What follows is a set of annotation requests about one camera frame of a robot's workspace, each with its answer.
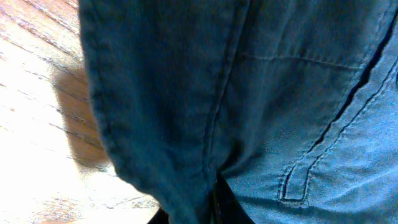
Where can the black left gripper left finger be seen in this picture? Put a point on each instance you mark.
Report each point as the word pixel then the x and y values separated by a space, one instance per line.
pixel 161 217

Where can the dark blue denim shorts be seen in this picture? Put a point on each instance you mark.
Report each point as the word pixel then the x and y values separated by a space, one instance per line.
pixel 293 102

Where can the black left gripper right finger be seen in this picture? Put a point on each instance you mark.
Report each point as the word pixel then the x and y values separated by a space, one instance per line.
pixel 226 208

